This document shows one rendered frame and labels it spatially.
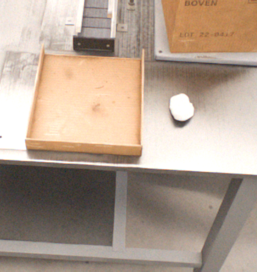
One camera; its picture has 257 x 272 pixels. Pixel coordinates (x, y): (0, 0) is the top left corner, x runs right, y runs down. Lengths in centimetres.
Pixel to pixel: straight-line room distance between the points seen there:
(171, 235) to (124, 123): 87
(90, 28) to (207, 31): 30
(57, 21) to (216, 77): 46
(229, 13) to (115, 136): 40
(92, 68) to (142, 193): 86
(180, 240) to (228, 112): 83
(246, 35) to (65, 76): 47
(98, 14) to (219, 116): 42
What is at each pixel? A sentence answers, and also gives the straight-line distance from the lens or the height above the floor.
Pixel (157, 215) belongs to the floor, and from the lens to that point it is 203.
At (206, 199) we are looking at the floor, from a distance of 210.
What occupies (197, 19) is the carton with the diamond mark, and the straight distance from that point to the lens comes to 128.
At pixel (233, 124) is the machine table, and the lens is 126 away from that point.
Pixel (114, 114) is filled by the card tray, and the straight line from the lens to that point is 122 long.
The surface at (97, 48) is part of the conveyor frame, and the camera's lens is 136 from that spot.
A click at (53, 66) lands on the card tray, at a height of 83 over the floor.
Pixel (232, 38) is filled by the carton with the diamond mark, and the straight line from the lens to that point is 135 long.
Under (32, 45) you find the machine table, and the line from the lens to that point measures 139.
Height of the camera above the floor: 180
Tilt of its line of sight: 52 degrees down
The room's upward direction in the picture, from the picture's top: 3 degrees clockwise
